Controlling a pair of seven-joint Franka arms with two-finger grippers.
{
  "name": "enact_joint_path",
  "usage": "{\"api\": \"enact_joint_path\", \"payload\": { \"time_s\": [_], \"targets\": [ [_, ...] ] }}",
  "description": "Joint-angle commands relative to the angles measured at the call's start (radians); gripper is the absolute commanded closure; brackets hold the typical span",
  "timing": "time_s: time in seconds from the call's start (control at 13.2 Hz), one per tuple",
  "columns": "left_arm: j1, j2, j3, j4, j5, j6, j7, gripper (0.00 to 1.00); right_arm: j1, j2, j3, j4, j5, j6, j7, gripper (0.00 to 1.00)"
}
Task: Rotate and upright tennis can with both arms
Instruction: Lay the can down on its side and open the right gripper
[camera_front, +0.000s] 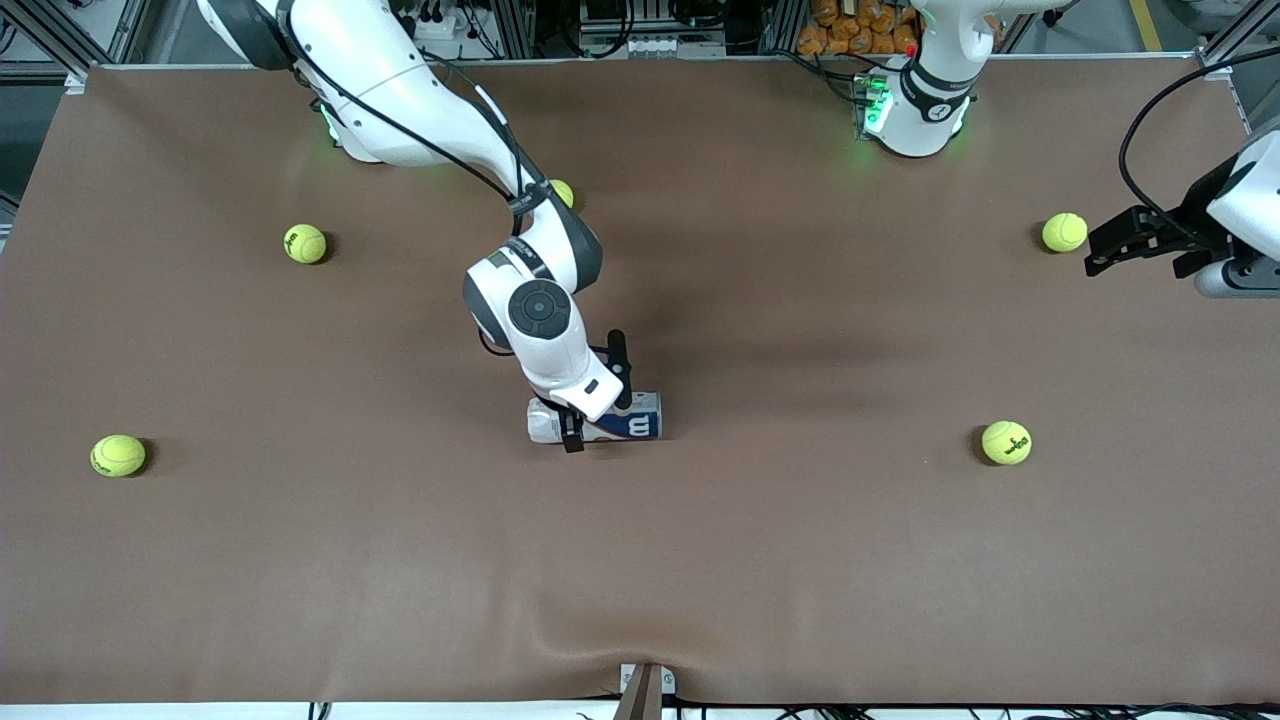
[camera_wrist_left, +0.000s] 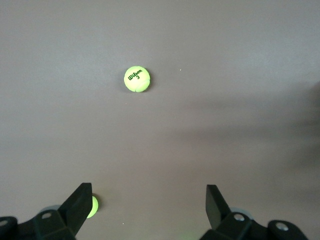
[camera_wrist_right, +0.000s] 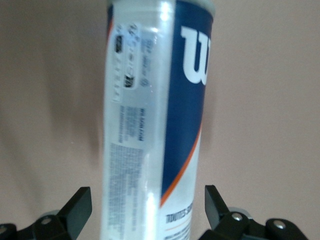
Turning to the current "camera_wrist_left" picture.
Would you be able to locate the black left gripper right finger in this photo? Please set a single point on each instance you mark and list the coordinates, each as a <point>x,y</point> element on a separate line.
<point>225,225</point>

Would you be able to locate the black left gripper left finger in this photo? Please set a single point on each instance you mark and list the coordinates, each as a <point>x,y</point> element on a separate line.
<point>65,220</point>

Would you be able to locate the yellow tennis ball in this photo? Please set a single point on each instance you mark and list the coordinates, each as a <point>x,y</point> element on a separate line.
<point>137,80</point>
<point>94,207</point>

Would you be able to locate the brown table cover mat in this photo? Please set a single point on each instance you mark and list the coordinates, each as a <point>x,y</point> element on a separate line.
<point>225,50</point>

